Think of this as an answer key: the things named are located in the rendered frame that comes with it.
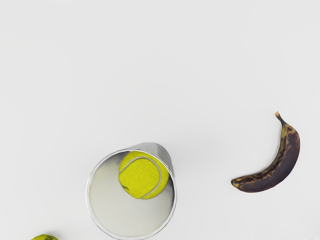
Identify tennis ball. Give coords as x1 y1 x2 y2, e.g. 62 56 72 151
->
29 233 60 240
118 150 170 200

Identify clear plastic ball tube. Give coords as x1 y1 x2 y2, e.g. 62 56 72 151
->
85 142 178 240

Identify overripe brown banana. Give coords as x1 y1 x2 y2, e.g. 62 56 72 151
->
230 111 301 193

